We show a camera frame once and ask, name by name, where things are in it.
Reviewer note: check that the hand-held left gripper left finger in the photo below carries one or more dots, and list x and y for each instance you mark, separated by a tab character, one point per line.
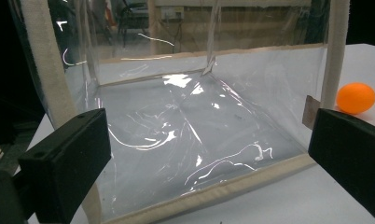
67	161

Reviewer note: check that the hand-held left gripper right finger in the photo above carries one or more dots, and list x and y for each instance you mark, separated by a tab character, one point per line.
353	152

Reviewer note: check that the orange ping pong ball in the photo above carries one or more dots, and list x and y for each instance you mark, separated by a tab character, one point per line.
356	97

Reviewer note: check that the clear plastic bag beige trim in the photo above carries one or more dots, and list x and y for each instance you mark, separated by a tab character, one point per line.
188	124

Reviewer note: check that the dark office chair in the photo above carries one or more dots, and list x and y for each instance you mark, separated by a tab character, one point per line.
131	15

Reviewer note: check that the wooden room furniture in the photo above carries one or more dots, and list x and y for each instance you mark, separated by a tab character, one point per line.
232	18

